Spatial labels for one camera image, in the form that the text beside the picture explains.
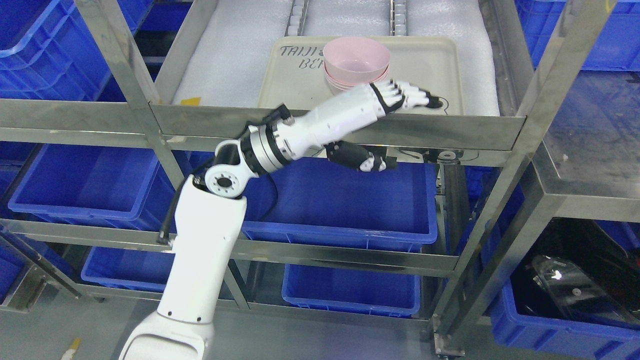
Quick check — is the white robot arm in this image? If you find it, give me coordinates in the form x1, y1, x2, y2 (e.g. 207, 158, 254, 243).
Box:
119, 105, 293, 360

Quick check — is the blue bin bottom middle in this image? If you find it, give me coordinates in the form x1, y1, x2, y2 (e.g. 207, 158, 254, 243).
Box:
281, 264, 421, 318

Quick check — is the blue bin with helmet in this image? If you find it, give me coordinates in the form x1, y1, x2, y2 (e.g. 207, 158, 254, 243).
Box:
487, 220, 640, 360

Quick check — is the black helmet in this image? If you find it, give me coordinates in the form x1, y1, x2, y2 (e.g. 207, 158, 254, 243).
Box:
510, 218, 640, 330

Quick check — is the pink plastic bowl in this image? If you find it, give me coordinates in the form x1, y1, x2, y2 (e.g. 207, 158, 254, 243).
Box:
323, 36, 391, 85

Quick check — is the blue bin under hand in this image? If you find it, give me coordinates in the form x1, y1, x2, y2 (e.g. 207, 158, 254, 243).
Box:
242, 157, 438, 253

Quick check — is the stack of pink bowls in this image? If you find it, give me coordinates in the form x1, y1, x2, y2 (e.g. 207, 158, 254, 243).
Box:
323, 66, 390, 95

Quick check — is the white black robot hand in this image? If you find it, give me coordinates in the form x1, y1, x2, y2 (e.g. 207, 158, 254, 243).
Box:
269, 80, 444, 173

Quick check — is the beige plastic tray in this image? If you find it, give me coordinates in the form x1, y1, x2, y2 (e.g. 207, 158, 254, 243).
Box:
257, 36, 466, 116

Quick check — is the blue bin left middle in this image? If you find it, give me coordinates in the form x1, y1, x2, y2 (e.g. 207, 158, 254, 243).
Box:
7, 144, 175, 231

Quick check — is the steel shelf rack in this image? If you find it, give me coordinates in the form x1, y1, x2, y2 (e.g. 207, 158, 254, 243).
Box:
1, 0, 617, 356

